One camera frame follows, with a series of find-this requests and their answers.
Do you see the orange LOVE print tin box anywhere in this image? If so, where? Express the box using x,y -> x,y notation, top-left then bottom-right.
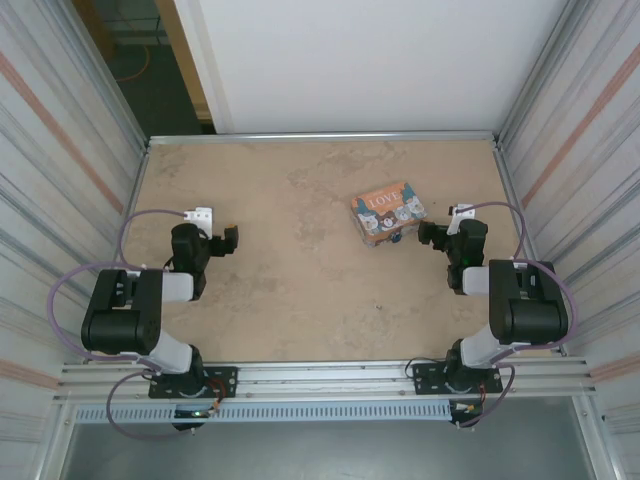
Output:
350,183 -> 426,249

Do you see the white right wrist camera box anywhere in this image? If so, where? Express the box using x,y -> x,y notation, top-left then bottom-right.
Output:
446,202 -> 476,236

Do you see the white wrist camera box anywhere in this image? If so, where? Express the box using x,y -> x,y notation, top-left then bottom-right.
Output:
446,202 -> 476,236
182,206 -> 215,236

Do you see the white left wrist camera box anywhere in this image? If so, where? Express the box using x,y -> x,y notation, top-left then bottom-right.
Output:
182,206 -> 215,236

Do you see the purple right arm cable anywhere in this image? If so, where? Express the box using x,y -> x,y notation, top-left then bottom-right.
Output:
457,201 -> 580,430

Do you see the aluminium table frame bar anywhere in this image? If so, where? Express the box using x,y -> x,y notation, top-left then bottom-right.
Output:
147,130 -> 499,147

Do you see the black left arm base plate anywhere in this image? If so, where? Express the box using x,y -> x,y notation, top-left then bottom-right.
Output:
148,365 -> 239,401

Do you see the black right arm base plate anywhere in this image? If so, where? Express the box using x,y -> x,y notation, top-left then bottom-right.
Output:
412,360 -> 504,396

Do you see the aluminium mounting rail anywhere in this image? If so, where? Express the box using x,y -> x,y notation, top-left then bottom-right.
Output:
54,357 -> 599,404

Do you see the wooden door frame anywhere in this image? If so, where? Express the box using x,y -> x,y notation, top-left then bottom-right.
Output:
153,0 -> 212,121

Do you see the grey slotted cable duct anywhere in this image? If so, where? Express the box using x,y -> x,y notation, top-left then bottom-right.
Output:
73,402 -> 454,424

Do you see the orange floor cable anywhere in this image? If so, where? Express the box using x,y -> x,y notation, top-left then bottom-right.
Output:
118,45 -> 152,82

